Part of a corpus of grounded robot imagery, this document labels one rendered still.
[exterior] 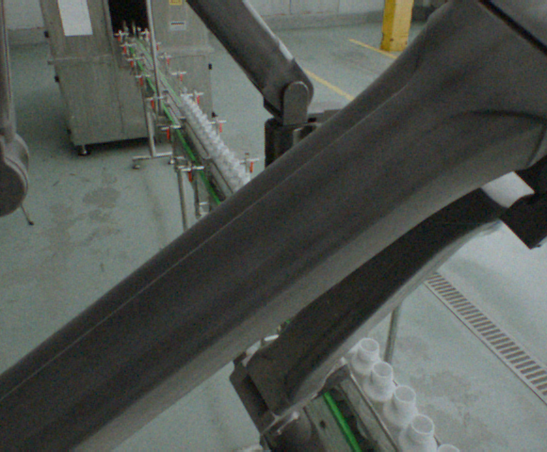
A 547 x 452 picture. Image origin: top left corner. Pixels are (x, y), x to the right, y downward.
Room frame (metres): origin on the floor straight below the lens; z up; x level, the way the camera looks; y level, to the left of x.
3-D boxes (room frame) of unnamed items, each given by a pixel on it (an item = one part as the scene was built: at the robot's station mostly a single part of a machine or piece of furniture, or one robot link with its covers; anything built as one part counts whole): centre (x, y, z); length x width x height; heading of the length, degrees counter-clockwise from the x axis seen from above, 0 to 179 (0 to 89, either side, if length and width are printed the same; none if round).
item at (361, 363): (0.65, -0.19, 1.08); 0.06 x 0.06 x 0.17
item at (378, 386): (0.60, -0.20, 1.08); 0.06 x 0.06 x 0.17
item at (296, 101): (0.68, -0.06, 1.60); 0.12 x 0.09 x 0.12; 110
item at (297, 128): (0.66, -0.03, 1.57); 0.07 x 0.06 x 0.07; 110
